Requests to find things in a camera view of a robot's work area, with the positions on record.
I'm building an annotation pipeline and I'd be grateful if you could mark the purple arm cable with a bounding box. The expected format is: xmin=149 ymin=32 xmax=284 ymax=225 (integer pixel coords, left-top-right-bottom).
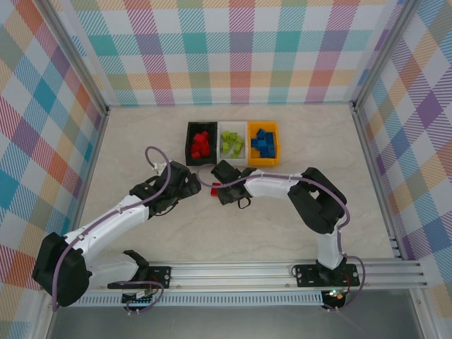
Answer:
xmin=196 ymin=162 xmax=367 ymax=314
xmin=51 ymin=145 xmax=173 ymax=316

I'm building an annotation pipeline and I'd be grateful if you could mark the aluminium mounting rail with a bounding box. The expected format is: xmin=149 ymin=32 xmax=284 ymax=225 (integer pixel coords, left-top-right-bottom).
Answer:
xmin=37 ymin=260 xmax=429 ymax=293

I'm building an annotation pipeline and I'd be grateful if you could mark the yellow plastic bin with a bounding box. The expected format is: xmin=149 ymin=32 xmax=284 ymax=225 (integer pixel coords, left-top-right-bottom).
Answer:
xmin=246 ymin=120 xmax=282 ymax=167

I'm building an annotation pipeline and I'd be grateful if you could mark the black plastic bin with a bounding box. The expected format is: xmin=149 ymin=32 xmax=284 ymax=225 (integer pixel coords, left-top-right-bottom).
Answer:
xmin=184 ymin=121 xmax=218 ymax=167

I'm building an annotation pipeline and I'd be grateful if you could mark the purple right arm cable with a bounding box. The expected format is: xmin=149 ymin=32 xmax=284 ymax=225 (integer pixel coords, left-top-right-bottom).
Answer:
xmin=196 ymin=162 xmax=367 ymax=314

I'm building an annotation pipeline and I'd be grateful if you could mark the small controller circuit board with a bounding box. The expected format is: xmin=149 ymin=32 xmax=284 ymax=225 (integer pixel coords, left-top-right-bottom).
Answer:
xmin=323 ymin=288 xmax=349 ymax=308
xmin=121 ymin=288 xmax=160 ymax=307

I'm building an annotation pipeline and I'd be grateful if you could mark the aluminium frame post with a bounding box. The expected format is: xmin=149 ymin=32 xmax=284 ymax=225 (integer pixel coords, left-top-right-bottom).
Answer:
xmin=37 ymin=0 xmax=111 ymax=116
xmin=351 ymin=0 xmax=417 ymax=112

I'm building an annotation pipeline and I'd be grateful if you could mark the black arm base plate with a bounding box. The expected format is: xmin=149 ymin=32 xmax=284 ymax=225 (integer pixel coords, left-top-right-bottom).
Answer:
xmin=133 ymin=264 xmax=173 ymax=290
xmin=295 ymin=263 xmax=361 ymax=289

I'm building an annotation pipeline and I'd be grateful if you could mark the white slotted cable duct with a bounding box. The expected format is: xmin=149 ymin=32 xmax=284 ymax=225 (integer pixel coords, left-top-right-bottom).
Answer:
xmin=83 ymin=295 xmax=325 ymax=307

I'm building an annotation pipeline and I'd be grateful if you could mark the white plastic bin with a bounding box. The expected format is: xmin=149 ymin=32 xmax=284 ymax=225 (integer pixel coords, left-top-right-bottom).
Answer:
xmin=215 ymin=121 xmax=249 ymax=167

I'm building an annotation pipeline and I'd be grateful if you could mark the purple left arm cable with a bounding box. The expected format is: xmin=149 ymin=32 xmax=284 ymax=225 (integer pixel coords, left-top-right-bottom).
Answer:
xmin=51 ymin=145 xmax=173 ymax=316

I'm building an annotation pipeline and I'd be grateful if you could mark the aluminium side rail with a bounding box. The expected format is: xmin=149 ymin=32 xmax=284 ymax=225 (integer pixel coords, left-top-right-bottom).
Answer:
xmin=351 ymin=102 xmax=405 ymax=261
xmin=61 ymin=105 xmax=111 ymax=266

